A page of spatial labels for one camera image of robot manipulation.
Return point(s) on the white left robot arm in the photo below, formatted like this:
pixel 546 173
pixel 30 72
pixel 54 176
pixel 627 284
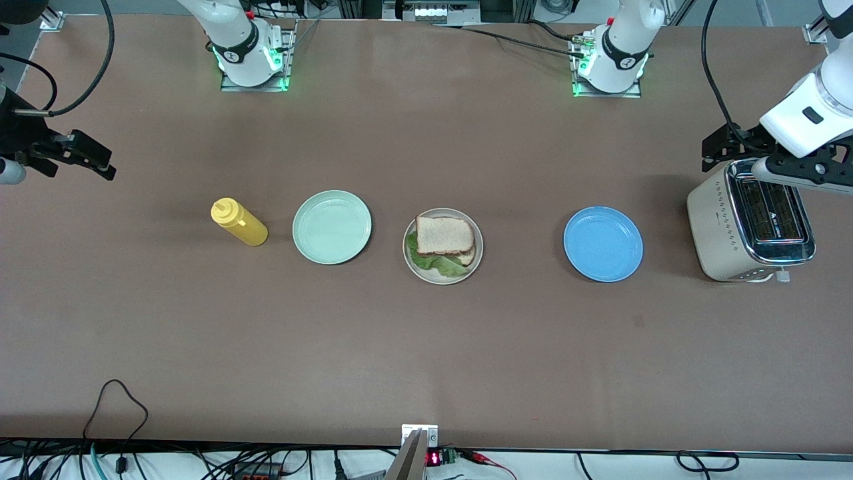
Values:
pixel 623 40

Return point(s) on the aluminium corner bracket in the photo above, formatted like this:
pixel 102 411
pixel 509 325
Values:
pixel 816 34

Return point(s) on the aluminium frame post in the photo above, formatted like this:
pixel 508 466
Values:
pixel 680 10
pixel 765 12
pixel 54 23

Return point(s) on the beige plate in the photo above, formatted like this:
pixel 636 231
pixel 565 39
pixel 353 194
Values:
pixel 436 210

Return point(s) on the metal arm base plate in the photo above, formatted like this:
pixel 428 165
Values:
pixel 603 95
pixel 253 88

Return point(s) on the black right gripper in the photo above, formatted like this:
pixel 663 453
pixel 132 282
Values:
pixel 14 126

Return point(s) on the beige chrome toaster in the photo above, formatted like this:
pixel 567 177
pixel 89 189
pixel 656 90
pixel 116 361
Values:
pixel 713 233

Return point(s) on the red clip lead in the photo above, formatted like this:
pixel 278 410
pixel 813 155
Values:
pixel 480 456

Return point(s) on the red digit display module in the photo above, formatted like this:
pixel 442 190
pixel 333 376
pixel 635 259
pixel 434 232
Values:
pixel 434 458

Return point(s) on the lit control box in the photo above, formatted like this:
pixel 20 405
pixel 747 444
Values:
pixel 433 13

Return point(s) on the toasted bread slice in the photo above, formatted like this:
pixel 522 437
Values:
pixel 445 233
pixel 470 256

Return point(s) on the green lettuce leaf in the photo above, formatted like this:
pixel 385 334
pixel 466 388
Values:
pixel 433 265

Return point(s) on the small white bracket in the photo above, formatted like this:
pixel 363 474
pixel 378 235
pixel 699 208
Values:
pixel 432 436

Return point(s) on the blue plate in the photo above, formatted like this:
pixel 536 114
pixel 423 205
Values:
pixel 603 243

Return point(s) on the aluminium profile bar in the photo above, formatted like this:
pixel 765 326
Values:
pixel 408 463

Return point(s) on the yellow squeeze bottle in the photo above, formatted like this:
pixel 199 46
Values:
pixel 243 228

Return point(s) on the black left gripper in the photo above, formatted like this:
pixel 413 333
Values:
pixel 726 141

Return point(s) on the pale green plate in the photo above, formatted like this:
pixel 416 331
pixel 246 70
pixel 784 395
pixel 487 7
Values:
pixel 332 226

